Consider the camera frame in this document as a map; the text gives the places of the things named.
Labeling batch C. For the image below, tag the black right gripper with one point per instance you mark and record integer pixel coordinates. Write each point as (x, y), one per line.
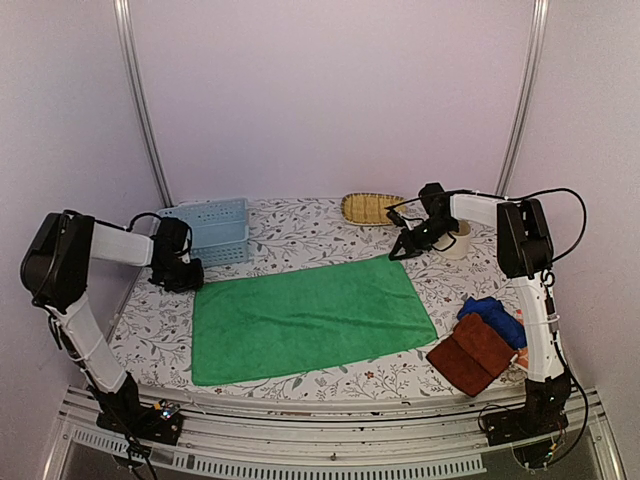
(412, 247)

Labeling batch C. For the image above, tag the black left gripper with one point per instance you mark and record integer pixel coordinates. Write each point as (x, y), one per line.
(196, 283)

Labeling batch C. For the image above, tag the green microfiber towel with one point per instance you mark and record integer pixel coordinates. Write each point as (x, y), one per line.
(297, 322)

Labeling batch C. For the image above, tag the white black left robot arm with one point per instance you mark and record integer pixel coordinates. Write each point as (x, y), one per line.
(55, 270)

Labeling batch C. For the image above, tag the light blue plastic basket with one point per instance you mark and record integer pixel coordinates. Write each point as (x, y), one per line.
(220, 230)

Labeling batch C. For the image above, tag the cream cylindrical cup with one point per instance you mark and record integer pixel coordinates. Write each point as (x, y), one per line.
(457, 242)

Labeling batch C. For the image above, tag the woven bamboo tray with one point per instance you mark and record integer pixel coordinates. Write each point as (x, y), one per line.
(368, 209)

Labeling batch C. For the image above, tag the brown folded towel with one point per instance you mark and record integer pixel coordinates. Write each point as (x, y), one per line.
(472, 356)

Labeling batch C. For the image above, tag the blue rolled towel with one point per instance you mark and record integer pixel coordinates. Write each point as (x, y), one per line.
(493, 313)

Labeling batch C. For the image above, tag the orange patterned towel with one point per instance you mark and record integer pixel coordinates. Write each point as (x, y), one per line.
(522, 360)

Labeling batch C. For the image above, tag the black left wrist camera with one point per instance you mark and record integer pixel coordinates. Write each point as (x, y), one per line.
(173, 235)

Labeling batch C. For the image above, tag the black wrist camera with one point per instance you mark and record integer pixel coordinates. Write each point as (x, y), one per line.
(429, 193)
(173, 235)

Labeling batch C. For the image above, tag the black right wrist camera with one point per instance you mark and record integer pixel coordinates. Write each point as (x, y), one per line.
(429, 193)

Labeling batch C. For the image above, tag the aluminium front rail base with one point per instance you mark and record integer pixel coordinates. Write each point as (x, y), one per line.
(429, 437)

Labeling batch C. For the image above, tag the left aluminium frame post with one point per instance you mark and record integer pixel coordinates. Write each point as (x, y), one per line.
(124, 26)

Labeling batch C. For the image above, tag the aluminium frame post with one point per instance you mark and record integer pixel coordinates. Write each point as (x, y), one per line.
(532, 62)
(124, 26)

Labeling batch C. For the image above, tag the right aluminium frame post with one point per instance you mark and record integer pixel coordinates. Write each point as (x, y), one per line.
(532, 62)

